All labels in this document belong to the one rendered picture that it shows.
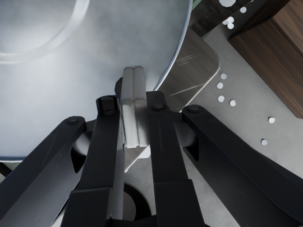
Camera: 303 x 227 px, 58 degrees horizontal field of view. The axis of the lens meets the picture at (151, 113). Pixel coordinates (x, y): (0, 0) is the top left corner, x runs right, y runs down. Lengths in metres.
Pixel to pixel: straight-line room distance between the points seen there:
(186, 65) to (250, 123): 0.88
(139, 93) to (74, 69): 0.08
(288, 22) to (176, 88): 0.55
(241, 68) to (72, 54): 0.89
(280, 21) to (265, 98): 0.43
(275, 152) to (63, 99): 1.00
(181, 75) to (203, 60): 0.02
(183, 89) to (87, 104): 0.08
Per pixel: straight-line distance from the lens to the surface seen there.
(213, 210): 1.16
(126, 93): 0.16
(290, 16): 0.76
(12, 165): 0.42
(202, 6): 0.64
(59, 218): 0.44
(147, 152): 0.37
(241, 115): 1.08
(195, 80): 0.23
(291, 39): 0.75
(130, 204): 1.11
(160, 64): 0.22
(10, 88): 0.25
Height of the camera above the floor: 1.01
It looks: 83 degrees down
